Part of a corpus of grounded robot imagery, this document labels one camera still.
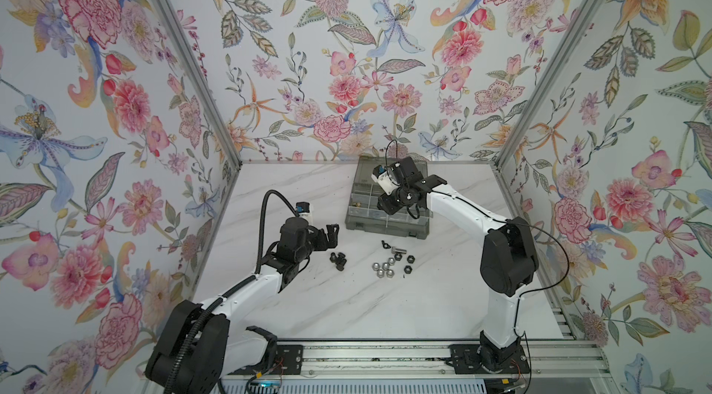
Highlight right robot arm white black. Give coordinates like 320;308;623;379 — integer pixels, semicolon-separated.
372;158;539;374

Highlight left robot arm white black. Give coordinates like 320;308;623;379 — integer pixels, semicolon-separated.
145;216;339;393

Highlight black bolts cluster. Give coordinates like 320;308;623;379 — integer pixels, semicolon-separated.
330;252;348;272

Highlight grey plastic organizer box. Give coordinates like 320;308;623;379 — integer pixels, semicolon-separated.
345;156;431;240

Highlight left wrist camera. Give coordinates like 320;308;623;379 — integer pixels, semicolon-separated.
295;201;313;219

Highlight black corrugated cable hose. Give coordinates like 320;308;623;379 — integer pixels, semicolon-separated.
163;189;301;394

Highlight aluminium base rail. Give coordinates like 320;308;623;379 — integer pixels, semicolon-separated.
277;338;610;380

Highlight right aluminium corner post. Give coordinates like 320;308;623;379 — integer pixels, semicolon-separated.
493;0;619;170

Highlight aluminium corner post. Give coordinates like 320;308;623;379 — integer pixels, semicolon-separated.
493;0;619;170
153;0;242;172

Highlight left aluminium corner post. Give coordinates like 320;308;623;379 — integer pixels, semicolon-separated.
153;0;242;172

